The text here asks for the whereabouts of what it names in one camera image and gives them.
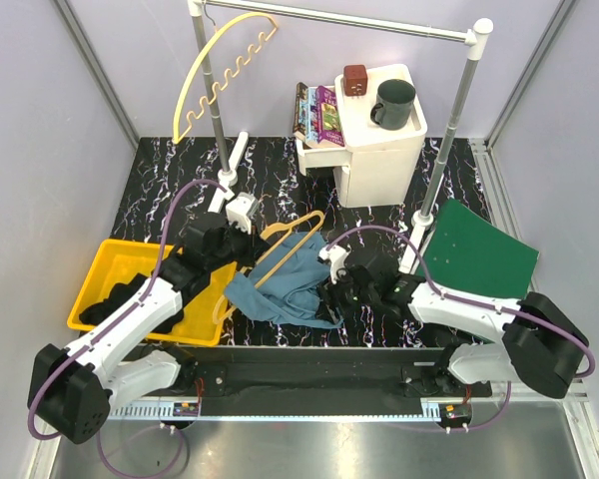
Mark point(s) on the blue book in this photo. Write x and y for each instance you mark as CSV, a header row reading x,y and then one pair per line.
x,y
308,104

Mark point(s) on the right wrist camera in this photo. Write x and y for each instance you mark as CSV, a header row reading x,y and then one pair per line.
x,y
334,257

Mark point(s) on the white side cabinet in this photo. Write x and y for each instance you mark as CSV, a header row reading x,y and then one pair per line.
x,y
375,166

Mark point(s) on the aluminium frame rail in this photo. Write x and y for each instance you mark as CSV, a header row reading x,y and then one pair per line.
x,y
303,405

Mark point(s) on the green folder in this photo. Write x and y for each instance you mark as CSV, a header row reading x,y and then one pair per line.
x,y
468,253

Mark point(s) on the dark green mug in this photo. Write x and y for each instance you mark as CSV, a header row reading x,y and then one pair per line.
x,y
394,101

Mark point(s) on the blue tank top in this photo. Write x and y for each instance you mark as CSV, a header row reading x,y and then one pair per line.
x,y
282,289

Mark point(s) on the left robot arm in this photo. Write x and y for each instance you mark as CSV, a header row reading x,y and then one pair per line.
x,y
75,388

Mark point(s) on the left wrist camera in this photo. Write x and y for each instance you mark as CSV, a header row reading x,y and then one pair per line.
x,y
241,210

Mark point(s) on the dark brown book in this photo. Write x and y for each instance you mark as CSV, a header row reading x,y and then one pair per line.
x,y
299,126

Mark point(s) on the black cloth in bin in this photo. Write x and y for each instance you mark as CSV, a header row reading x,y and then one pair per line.
x,y
96,313

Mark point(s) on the brown cube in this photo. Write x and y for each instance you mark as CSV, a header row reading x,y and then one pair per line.
x,y
354,81

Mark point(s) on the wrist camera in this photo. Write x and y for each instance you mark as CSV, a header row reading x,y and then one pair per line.
x,y
241,210
334,257

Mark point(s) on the purple book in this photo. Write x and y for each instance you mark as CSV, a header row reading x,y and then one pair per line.
x,y
328,122

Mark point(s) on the yellow plastic bin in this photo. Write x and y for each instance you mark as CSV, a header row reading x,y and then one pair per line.
x,y
120,260

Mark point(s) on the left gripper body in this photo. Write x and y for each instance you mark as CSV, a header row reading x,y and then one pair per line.
x,y
244,249

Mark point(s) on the orange-yellow plastic hanger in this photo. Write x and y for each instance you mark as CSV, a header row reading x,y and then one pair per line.
x,y
309,224

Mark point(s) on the white clothes rack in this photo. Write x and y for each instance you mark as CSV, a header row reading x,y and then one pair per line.
x,y
200,91

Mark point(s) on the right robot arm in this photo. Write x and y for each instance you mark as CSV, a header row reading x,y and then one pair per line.
x,y
529,339

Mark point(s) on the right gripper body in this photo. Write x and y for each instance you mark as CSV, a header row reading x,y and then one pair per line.
x,y
346,294

